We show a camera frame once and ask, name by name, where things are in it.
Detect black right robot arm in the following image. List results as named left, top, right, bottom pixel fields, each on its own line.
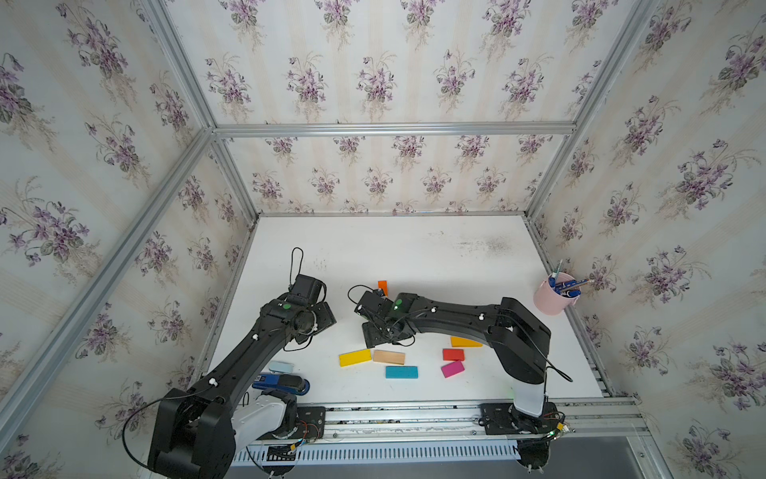
left=354, top=291, right=552, bottom=417

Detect red wooden block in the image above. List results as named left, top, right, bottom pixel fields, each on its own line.
left=442, top=348, right=466, bottom=362

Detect pink pen cup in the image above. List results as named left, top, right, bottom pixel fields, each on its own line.
left=533, top=273, right=582, bottom=315

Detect long teal wooden block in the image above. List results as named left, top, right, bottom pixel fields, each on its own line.
left=385, top=365, right=419, bottom=379

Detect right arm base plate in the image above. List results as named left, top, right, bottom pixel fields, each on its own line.
left=479, top=401, right=566, bottom=435

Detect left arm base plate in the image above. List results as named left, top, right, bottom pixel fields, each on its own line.
left=233, top=403, right=327, bottom=446

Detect light blue eraser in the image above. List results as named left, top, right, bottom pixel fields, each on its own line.
left=267, top=361, right=294, bottom=374

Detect magenta wooden block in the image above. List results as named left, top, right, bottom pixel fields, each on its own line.
left=441, top=361, right=465, bottom=378

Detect amber yellow wooden block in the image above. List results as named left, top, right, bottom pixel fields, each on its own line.
left=450, top=336, right=483, bottom=348

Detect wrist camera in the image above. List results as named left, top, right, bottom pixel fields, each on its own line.
left=354, top=291, right=394, bottom=321
left=287, top=273, right=326, bottom=307

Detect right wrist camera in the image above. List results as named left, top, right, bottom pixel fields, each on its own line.
left=354, top=291, right=394, bottom=321

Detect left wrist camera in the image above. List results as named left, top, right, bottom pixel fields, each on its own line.
left=287, top=273, right=326, bottom=307

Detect blue stapler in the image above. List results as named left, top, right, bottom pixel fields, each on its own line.
left=251, top=373, right=310, bottom=396

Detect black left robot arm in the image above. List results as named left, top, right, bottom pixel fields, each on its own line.
left=147, top=295, right=336, bottom=478

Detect natural wood block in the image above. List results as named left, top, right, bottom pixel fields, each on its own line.
left=372, top=349, right=406, bottom=366

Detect blue pens in cup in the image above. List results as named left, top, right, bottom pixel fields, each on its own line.
left=548, top=261, right=594, bottom=299

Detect aluminium mounting rail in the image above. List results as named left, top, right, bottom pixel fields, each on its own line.
left=231, top=398, right=651, bottom=471

